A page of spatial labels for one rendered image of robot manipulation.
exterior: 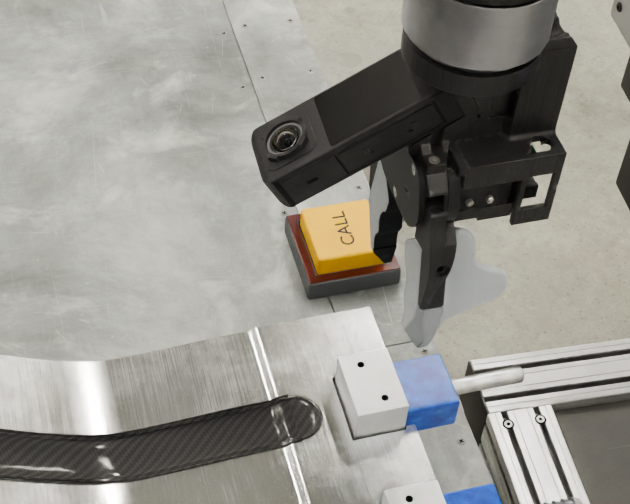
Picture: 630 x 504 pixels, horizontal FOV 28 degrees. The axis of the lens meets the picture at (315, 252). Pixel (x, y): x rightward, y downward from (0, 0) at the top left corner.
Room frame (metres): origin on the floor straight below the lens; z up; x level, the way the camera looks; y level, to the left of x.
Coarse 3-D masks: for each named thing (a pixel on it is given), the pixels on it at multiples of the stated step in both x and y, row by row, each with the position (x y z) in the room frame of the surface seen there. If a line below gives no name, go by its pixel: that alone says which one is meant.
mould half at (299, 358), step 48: (240, 336) 0.55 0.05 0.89; (288, 336) 0.55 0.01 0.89; (336, 336) 0.56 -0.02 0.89; (0, 384) 0.48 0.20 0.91; (48, 384) 0.49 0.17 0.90; (96, 384) 0.50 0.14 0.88; (144, 384) 0.51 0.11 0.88; (192, 384) 0.51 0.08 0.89; (240, 384) 0.51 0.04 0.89; (288, 384) 0.51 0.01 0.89; (48, 432) 0.45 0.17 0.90; (96, 432) 0.46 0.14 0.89; (336, 432) 0.47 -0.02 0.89; (0, 480) 0.40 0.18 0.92; (144, 480) 0.43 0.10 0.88; (192, 480) 0.43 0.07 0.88; (240, 480) 0.43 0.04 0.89; (288, 480) 0.44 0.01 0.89; (336, 480) 0.44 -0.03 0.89; (384, 480) 0.44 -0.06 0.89
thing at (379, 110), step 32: (384, 64) 0.52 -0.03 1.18; (320, 96) 0.51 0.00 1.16; (352, 96) 0.50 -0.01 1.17; (384, 96) 0.50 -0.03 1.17; (416, 96) 0.49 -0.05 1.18; (448, 96) 0.49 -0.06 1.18; (256, 128) 0.50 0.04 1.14; (288, 128) 0.49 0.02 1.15; (320, 128) 0.49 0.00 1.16; (352, 128) 0.48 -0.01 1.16; (384, 128) 0.48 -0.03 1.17; (416, 128) 0.48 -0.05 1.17; (256, 160) 0.48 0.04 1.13; (288, 160) 0.47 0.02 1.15; (320, 160) 0.47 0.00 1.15; (352, 160) 0.47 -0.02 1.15; (288, 192) 0.46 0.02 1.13
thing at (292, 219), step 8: (288, 216) 0.74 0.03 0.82; (296, 216) 0.74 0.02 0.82; (296, 224) 0.73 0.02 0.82; (296, 232) 0.72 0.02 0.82; (296, 240) 0.71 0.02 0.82; (304, 248) 0.70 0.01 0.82; (304, 256) 0.69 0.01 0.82; (304, 264) 0.68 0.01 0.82; (384, 264) 0.69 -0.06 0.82; (392, 264) 0.69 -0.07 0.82; (312, 272) 0.68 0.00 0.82; (336, 272) 0.68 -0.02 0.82; (344, 272) 0.68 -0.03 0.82; (352, 272) 0.68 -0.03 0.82; (360, 272) 0.68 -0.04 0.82; (368, 272) 0.68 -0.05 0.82; (376, 272) 0.68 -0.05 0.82; (312, 280) 0.67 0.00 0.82; (320, 280) 0.67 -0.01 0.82; (328, 280) 0.67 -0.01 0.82
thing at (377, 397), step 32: (384, 352) 0.53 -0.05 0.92; (352, 384) 0.50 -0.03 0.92; (384, 384) 0.50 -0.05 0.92; (416, 384) 0.51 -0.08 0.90; (448, 384) 0.51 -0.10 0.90; (480, 384) 0.52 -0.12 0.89; (352, 416) 0.48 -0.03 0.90; (384, 416) 0.48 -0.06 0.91; (416, 416) 0.49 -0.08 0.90; (448, 416) 0.50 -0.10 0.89
